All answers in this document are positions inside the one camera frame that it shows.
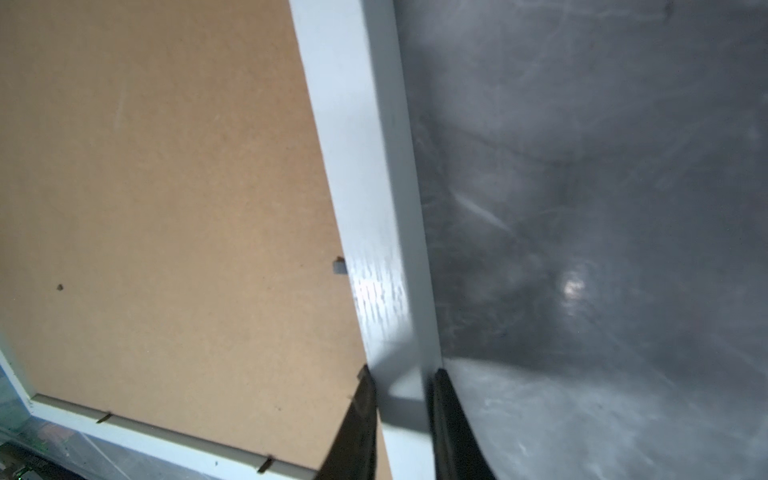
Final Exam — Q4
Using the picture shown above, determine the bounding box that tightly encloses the white picture frame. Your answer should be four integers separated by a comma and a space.
1, 1, 441, 479

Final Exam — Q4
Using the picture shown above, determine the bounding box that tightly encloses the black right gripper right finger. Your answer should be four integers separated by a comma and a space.
428, 368, 495, 480

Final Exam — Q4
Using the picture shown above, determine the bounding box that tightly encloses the brown backing board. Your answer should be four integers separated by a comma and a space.
1, 1, 365, 469

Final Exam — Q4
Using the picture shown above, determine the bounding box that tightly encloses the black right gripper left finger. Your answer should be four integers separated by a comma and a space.
315, 365, 377, 480

